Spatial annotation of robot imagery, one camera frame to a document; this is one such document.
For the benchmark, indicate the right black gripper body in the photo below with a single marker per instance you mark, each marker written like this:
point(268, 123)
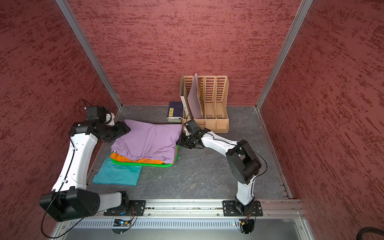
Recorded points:
point(187, 141)

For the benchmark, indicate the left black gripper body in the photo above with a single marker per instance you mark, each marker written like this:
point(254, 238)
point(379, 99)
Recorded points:
point(114, 131)

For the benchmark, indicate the orange pants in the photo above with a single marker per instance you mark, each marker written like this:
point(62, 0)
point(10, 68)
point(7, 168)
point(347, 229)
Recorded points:
point(121, 159)

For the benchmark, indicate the purple pants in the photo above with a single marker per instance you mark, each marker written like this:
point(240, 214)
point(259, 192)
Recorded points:
point(153, 133)

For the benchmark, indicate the teal pants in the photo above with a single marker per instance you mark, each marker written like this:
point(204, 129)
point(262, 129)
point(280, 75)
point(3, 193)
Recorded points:
point(113, 174)

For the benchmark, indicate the green plastic basket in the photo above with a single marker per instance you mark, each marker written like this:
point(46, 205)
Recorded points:
point(165, 152)

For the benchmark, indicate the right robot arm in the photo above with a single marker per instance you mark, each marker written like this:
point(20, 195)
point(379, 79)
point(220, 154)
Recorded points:
point(244, 164)

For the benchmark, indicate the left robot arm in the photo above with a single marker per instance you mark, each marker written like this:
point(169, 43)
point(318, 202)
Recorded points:
point(70, 198)

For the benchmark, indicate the dark blue book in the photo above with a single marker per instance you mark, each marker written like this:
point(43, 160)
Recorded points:
point(175, 112)

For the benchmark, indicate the purple folder sheet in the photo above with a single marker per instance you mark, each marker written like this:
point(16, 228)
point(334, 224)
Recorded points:
point(193, 99)

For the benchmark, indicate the beige file organizer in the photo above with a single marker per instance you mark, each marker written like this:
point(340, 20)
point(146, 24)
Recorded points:
point(212, 92)

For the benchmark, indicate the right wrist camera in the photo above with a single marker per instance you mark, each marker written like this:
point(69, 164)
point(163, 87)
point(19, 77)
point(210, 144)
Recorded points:
point(192, 128)

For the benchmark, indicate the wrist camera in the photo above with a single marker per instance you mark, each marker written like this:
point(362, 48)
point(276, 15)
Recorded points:
point(100, 114)
point(192, 128)

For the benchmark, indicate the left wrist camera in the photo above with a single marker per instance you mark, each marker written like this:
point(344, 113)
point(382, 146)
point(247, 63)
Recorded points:
point(100, 114)

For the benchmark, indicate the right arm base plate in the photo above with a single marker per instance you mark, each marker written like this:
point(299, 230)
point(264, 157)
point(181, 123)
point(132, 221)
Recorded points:
point(237, 209)

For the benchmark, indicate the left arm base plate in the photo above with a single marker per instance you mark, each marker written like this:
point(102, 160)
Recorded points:
point(133, 208)

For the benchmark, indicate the aluminium front rail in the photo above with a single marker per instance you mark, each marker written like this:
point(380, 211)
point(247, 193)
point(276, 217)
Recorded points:
point(191, 214)

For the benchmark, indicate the left aluminium corner post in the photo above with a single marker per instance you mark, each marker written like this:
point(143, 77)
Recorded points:
point(80, 35)

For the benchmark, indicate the aluminium corner post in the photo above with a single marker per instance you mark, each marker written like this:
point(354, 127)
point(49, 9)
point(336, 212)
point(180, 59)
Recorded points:
point(291, 35)
point(80, 35)

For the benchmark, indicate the right aluminium corner post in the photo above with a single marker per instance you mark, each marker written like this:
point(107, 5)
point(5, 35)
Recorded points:
point(291, 35)

